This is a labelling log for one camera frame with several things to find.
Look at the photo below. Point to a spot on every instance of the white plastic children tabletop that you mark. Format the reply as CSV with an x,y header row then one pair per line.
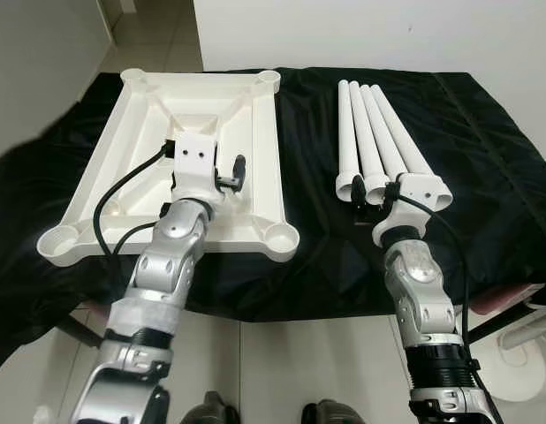
x,y
140,115

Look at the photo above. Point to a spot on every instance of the pink cushion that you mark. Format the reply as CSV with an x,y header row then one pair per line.
x,y
498,299

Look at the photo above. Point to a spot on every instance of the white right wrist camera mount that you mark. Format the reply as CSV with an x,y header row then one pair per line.
x,y
423,190

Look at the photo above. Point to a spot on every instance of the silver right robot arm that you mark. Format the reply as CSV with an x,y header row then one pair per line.
x,y
423,274

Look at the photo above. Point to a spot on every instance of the black cloth table cover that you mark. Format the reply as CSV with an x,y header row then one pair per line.
x,y
485,177

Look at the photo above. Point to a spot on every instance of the grey right robot foot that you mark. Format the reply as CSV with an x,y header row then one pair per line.
x,y
330,413

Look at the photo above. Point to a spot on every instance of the black metal frame bar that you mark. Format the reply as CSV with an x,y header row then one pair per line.
x,y
494,325

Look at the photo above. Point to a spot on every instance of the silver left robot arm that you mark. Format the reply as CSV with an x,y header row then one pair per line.
x,y
163,256

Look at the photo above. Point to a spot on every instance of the grey left robot foot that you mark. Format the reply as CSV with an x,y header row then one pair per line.
x,y
207,411

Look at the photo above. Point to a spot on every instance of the grey robot foot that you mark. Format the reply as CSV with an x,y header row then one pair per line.
x,y
207,411
330,413

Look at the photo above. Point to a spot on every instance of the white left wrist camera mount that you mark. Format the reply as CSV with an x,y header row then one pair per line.
x,y
198,159

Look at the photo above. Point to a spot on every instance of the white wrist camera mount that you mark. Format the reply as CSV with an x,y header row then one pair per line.
x,y
198,159
423,190

